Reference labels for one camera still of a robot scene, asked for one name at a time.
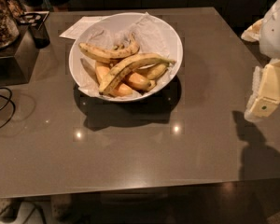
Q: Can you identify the glass jar of snacks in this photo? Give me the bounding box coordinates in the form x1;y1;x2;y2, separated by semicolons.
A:
0;0;20;49

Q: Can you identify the long spotted yellow banana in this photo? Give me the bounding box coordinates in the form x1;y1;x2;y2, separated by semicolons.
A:
99;53;176;95

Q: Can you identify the dark box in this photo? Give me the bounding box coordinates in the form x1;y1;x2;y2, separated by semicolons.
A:
0;26;39;86

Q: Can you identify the orange fruit left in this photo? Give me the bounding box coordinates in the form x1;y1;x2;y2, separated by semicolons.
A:
95;62;133;97

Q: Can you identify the white bowl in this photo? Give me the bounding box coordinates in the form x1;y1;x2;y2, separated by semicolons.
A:
68;11;184;103

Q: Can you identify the black cable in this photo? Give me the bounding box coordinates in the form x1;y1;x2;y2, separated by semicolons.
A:
0;87;16;131

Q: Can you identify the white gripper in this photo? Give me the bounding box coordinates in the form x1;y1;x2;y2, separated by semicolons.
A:
252;0;280;118

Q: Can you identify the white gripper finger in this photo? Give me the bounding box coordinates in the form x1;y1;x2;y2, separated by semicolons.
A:
244;66;263;122

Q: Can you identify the black white patterned card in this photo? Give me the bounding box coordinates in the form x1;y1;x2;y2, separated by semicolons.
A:
17;11;49;30

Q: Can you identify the orange fruit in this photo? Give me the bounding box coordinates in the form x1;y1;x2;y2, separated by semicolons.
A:
95;62;133;97
124;73;156;91

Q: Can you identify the white paper sheet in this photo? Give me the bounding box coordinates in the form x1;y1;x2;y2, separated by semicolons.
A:
60;16;104;40

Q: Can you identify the orange fruit right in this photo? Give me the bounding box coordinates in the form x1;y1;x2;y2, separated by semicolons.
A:
124;73;156;91

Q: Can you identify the small yellow banana right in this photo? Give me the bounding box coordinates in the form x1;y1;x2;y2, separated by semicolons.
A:
138;63;169;80

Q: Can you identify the upper spotted yellow banana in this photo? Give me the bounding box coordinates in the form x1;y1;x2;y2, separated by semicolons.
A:
78;34;140;63

